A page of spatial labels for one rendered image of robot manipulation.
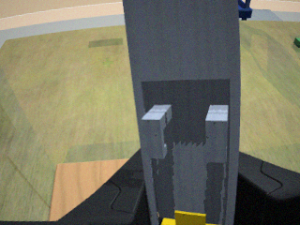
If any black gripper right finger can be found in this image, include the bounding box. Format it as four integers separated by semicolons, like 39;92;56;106
233;151;300;225

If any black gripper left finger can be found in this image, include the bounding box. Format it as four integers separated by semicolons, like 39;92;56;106
0;147;151;225

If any light wooden board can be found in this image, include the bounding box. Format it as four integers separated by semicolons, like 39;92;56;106
49;158;128;221

